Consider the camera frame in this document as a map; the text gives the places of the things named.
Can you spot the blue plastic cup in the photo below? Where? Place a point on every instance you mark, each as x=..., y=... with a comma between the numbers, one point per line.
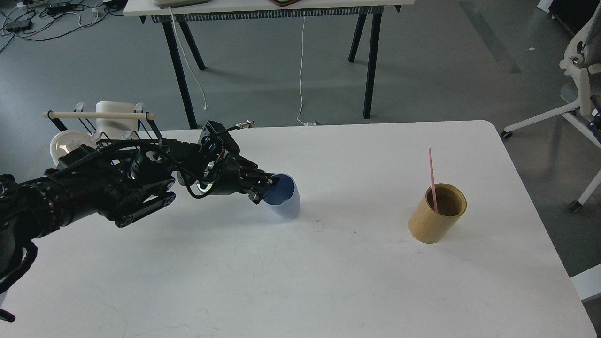
x=283, y=197

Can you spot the black wire dish rack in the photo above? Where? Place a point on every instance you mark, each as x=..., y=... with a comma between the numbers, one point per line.
x=88, y=119

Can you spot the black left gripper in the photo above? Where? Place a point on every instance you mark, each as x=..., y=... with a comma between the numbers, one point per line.
x=236, y=174

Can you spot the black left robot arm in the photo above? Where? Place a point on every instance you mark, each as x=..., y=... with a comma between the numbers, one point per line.
x=123, y=181

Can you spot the white office chair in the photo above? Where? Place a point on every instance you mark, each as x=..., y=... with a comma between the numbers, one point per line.
x=581, y=62

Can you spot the white background table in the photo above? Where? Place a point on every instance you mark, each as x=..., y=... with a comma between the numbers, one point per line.
x=175, y=15

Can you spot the bamboo cylinder holder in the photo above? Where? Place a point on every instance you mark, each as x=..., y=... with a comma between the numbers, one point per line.
x=437, y=213

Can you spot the pink chopstick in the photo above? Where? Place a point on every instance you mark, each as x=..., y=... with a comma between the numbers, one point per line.
x=432, y=181

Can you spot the white mug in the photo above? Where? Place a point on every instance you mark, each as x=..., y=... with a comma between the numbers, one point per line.
x=115, y=128

